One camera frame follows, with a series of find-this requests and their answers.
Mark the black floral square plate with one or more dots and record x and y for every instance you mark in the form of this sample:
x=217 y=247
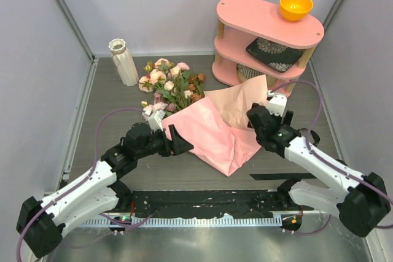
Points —
x=276 y=56

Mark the orange plastic bowl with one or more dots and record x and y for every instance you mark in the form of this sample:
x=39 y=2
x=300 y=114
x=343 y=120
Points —
x=295 y=10

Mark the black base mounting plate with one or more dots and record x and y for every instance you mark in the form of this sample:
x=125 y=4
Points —
x=206 y=204

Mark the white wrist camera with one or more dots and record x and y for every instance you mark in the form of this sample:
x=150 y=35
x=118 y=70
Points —
x=154 y=119
x=276 y=103

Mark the pink three-tier shelf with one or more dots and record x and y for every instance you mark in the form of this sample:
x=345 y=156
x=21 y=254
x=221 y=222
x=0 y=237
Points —
x=257 y=37

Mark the white perforated cable duct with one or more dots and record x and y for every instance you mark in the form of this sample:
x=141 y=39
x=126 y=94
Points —
x=225 y=221

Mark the pink artificial flower bouquet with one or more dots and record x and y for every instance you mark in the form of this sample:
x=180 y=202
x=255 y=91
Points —
x=174 y=87

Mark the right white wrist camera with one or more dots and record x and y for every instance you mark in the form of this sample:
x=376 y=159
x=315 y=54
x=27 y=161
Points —
x=276 y=103

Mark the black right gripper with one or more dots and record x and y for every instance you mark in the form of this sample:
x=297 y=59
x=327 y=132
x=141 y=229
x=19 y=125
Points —
x=277 y=118

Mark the black ribbon with gold lettering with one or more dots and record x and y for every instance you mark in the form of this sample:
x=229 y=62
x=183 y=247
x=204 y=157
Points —
x=265 y=165

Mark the aluminium frame rail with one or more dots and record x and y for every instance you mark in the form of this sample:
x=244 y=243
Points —
x=358 y=201

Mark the pink wrapping paper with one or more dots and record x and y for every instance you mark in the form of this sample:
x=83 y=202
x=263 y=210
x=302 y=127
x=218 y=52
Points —
x=217 y=125

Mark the white ribbed ceramic vase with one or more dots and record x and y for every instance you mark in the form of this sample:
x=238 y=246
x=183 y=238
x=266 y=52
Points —
x=123 y=61

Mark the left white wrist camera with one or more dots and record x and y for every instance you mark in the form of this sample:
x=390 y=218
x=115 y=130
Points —
x=154 y=119

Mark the striped ceramic bowl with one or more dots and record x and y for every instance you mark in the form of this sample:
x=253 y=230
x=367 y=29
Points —
x=245 y=73

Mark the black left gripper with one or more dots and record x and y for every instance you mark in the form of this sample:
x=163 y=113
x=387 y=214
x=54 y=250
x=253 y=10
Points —
x=178 y=144

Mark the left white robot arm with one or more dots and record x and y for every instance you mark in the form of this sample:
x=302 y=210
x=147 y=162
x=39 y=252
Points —
x=42 y=224

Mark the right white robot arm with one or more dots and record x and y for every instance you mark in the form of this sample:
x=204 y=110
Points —
x=339 y=179

